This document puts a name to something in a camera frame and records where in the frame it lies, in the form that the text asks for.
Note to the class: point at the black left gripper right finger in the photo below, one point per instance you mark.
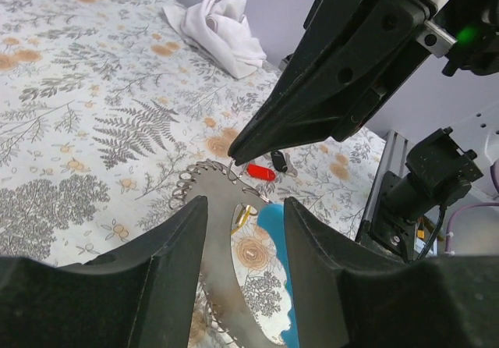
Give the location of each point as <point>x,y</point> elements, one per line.
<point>345,295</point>

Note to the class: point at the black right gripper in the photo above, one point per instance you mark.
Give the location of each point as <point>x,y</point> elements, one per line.
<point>353,57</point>

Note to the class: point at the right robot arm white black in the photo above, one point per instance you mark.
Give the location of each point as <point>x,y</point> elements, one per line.
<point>440,173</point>

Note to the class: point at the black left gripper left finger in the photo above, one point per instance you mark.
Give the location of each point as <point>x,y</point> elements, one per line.
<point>140,294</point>

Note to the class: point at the floral patterned table mat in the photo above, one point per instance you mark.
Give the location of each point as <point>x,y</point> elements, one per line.
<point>103,105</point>

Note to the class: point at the small silver keyring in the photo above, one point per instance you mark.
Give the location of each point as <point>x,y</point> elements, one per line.
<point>235,172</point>

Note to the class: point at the key with yellow tag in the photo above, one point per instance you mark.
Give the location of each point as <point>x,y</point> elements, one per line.
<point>241,216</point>

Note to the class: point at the crumpled white cloth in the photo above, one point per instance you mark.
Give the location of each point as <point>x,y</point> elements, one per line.
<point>219,29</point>

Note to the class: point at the key with red tag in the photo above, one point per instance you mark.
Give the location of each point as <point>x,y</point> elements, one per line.
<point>260,172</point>

